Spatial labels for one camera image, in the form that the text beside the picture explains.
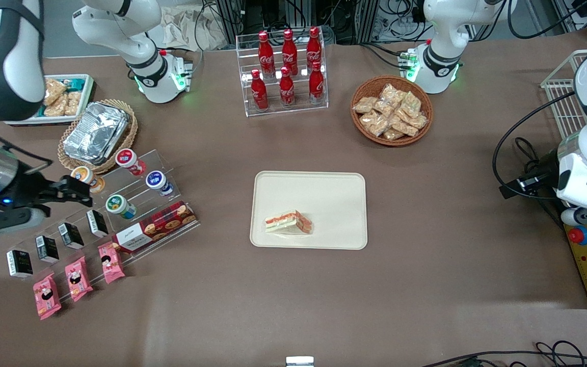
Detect triangle sandwich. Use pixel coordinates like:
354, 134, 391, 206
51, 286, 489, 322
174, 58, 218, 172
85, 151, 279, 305
264, 209, 314, 236

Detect cream plastic tray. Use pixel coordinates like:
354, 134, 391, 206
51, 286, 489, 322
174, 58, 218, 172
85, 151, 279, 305
250, 171, 368, 250

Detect orange label gum bottle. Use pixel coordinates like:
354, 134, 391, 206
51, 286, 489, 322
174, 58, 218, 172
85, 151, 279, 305
70, 166, 105, 193

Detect black wrapped rice ball pack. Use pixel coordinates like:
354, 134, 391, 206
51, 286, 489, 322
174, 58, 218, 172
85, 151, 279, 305
86, 209, 109, 238
35, 234, 60, 264
7, 248, 34, 278
58, 222, 85, 250

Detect green label gum bottle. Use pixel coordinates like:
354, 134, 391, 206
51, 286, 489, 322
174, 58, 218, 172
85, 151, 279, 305
105, 194, 137, 220

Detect silver foil food container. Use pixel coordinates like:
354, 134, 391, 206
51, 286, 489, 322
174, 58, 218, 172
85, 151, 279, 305
63, 101, 131, 165

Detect clear acrylic stepped display stand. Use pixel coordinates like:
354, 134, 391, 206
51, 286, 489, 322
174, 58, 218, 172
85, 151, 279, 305
0, 148, 202, 286

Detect white rectangular plastic bin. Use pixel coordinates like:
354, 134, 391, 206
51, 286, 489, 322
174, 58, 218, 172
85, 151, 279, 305
6, 74, 95, 126

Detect red label gum bottle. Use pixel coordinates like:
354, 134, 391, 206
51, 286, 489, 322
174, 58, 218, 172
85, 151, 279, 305
115, 148, 147, 176

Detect tan puffed snack bag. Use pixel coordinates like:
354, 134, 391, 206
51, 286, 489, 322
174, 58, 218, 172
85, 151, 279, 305
44, 97, 69, 117
44, 78, 67, 105
65, 91, 83, 115

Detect light oval wicker basket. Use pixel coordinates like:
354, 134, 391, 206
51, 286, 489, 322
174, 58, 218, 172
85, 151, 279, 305
58, 98, 139, 175

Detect pink cartoon girl snack pack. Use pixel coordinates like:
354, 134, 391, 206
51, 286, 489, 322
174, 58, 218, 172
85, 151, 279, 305
33, 273, 62, 321
98, 241, 126, 284
65, 256, 94, 302

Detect blue label gum bottle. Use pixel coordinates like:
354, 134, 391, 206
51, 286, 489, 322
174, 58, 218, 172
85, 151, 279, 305
145, 170, 174, 197

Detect red plaid cookie box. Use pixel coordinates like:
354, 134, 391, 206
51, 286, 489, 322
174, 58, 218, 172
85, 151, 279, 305
112, 200, 198, 254

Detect brown table cloth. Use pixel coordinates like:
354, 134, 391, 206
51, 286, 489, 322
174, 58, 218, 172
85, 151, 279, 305
0, 28, 587, 367

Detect brown round wicker basket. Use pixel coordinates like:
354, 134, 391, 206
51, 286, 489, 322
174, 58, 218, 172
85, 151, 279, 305
351, 75, 434, 147

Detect crumpled white plastic sheet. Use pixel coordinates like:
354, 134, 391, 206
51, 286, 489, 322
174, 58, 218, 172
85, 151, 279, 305
151, 0, 229, 51

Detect red cola bottle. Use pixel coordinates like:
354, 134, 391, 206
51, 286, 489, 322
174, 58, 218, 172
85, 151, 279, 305
258, 31, 276, 77
306, 27, 323, 67
308, 61, 325, 102
251, 69, 269, 111
279, 66, 296, 107
281, 29, 298, 76

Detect clear acrylic bottle rack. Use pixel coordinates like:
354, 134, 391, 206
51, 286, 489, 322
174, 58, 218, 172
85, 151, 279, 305
236, 27, 329, 118

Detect black left wrist camera cable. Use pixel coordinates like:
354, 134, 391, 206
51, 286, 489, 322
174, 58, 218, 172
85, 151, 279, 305
492, 92, 579, 200

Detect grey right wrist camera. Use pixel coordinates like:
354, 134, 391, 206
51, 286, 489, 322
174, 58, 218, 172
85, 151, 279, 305
0, 204, 45, 239

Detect white wire basket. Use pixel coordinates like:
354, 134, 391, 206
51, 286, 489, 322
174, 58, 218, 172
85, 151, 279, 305
541, 48, 587, 141

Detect black floor cables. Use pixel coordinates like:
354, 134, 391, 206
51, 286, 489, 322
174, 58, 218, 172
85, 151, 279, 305
421, 340, 587, 367

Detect black equipment rack with cables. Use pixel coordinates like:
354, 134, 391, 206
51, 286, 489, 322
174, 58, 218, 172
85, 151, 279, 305
215, 0, 426, 44

